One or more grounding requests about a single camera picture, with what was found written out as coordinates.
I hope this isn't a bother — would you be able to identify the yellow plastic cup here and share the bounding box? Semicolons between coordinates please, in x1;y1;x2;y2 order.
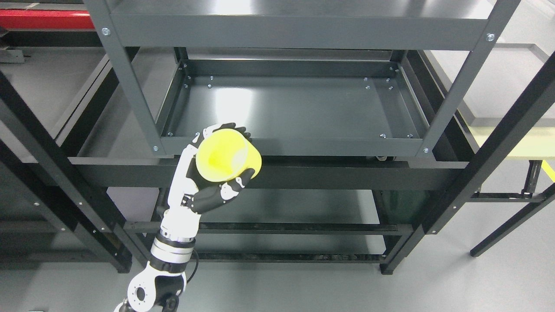
196;129;262;182

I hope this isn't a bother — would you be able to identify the grey metal shelf unit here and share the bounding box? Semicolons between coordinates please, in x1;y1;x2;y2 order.
85;0;519;159

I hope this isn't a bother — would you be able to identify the black metal shelf rack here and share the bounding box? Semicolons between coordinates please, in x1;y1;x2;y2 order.
1;46;554;274

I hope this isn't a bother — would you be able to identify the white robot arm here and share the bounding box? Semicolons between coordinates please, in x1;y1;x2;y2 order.
114;233;198;312

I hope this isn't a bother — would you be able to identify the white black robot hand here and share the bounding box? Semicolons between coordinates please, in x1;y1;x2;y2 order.
159;123;255;243

